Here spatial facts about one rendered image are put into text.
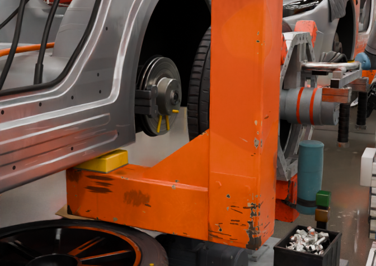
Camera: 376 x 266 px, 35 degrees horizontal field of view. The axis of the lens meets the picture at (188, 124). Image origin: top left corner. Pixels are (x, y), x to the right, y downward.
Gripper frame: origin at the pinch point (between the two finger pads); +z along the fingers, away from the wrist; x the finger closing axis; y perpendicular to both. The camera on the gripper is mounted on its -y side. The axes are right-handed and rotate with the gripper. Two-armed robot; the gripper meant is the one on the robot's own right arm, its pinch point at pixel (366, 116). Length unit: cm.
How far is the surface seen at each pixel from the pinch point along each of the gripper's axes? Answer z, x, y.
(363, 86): 9.2, -7.6, 17.7
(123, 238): 104, -52, -11
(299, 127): 12.6, -21.7, -11.5
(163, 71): 29, -80, -5
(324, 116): 31.9, -15.3, 13.4
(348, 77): 26.4, -14.5, 28.8
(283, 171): 49, -19, -4
